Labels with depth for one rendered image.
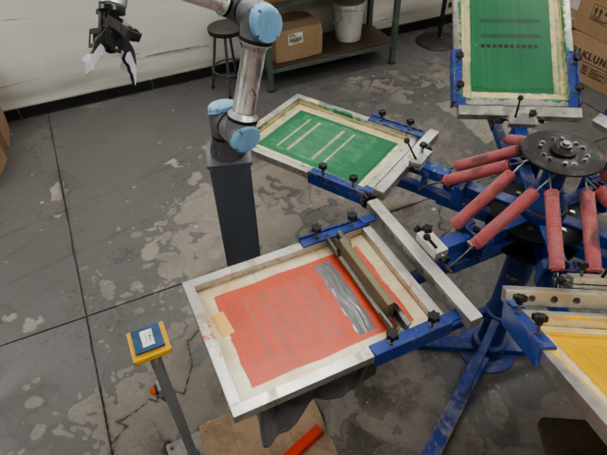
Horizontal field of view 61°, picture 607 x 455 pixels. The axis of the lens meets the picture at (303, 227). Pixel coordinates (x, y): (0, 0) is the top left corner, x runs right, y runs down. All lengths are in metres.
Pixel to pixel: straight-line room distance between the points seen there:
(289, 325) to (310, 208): 1.97
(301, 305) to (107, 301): 1.73
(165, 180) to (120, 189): 0.34
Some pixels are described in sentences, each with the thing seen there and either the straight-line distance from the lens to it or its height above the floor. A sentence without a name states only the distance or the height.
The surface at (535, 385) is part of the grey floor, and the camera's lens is 3.02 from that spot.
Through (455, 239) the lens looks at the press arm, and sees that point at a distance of 2.05.
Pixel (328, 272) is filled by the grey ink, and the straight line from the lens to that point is 1.98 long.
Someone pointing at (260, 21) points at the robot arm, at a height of 1.79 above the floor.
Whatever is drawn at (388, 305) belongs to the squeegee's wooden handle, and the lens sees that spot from 1.77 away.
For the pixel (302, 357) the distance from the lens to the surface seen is 1.75.
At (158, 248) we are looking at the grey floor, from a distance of 3.57.
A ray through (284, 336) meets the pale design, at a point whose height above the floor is 0.96.
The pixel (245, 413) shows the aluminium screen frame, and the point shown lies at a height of 0.99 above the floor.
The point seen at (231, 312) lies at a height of 0.96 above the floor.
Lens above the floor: 2.43
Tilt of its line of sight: 43 degrees down
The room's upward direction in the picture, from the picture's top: 2 degrees counter-clockwise
